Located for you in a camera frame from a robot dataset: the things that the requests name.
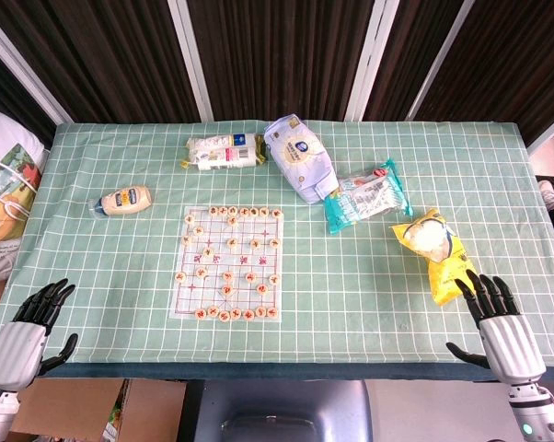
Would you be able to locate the white snack packet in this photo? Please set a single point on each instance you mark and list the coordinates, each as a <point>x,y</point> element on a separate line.
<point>226,159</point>

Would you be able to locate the blue-white wipes pack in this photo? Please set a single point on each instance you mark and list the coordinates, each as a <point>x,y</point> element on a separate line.
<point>300,161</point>

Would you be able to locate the person in white printed shirt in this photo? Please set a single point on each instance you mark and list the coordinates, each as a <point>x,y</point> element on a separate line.
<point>8,193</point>

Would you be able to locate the green checked tablecloth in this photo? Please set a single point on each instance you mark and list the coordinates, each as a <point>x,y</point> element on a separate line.
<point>350,285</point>

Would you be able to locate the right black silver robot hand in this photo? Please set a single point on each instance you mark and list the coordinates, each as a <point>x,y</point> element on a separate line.
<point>511,345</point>

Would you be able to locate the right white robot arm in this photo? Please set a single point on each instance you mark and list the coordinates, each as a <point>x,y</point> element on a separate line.
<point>532,414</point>

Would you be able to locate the teal snack bag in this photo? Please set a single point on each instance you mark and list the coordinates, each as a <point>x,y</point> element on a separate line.
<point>369,195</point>

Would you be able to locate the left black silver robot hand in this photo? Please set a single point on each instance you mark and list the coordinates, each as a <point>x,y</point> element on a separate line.
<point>17,354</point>

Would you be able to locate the Chinese chess board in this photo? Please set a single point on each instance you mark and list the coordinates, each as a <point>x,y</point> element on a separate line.
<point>240,262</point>

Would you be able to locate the round wooden chess piece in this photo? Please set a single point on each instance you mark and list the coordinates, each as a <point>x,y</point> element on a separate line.
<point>261,288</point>
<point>223,315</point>
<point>212,311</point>
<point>208,251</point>
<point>276,212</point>
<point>250,276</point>
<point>273,279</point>
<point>235,314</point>
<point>260,312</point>
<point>243,212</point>
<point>253,212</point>
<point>264,212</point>
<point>190,219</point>
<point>222,211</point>
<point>200,313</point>
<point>227,275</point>
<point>274,242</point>
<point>181,276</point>
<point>199,229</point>
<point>232,242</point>
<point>255,242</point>
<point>272,313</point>
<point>213,211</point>
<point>200,272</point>
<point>233,221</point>
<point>248,315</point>
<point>233,211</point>
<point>226,290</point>
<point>186,240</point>

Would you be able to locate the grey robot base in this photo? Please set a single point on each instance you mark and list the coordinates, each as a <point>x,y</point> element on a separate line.
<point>281,410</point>

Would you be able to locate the white pack blue logo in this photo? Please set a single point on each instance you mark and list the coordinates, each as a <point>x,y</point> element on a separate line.
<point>222,140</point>

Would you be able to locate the yellow snack bag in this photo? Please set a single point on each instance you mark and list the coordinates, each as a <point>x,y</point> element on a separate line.
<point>435,248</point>

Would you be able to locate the brown cardboard box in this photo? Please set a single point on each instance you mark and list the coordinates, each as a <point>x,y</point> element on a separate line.
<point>74,410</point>

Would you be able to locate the mayonnaise squeeze bottle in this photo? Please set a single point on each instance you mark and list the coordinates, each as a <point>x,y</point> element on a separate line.
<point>127,200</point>

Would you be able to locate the white partition frame post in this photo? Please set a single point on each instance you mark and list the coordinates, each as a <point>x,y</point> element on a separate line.
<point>24,76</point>
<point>438,60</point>
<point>553,131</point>
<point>371,60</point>
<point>190,60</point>

